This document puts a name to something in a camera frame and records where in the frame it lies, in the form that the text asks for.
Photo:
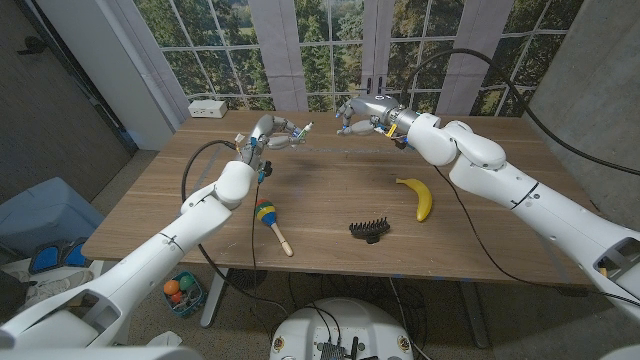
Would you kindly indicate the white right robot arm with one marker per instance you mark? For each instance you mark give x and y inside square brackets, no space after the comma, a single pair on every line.
[500,170]

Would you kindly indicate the yellow toy banana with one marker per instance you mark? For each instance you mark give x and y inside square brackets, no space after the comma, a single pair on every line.
[424,197]

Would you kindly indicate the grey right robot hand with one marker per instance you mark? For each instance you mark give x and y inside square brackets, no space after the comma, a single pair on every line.
[377,107]

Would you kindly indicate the white crumpled paper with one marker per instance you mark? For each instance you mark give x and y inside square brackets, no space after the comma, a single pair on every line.
[165,340]

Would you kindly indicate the colourful striped wooden maraca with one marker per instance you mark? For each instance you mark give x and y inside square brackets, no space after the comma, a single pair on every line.
[265,212]

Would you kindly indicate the teal basket of toy eggs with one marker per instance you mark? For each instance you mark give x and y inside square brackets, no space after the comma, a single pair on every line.
[185,295]

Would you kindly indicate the blue and black slipper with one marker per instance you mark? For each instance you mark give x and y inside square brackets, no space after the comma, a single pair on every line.
[77,254]
[46,258]

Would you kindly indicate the black comb brush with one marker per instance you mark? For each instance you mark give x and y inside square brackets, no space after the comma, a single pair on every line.
[370,230]

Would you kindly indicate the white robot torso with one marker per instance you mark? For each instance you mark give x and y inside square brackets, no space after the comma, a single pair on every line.
[340,325]

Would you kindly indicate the grey and white sneaker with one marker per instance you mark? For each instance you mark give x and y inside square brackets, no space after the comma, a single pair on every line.
[55,285]

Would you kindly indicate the white table leg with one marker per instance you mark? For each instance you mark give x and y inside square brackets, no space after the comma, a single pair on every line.
[474,315]
[214,300]

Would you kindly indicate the white power strip box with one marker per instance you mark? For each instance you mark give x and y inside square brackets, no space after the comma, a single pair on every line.
[207,108]

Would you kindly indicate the printed window backdrop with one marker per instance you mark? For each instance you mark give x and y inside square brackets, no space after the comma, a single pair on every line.
[300,50]

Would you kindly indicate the blue-grey storage box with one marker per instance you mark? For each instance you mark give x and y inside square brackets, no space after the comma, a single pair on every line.
[45,215]

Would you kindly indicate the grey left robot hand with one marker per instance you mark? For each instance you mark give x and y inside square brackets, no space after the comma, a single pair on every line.
[265,132]

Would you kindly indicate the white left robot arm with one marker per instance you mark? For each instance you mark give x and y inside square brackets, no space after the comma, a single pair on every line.
[150,260]

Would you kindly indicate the green and white marker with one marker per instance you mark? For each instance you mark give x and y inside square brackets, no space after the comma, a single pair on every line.
[306,128]

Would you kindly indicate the black round floor base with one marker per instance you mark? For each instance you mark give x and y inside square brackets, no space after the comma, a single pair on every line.
[247,279]

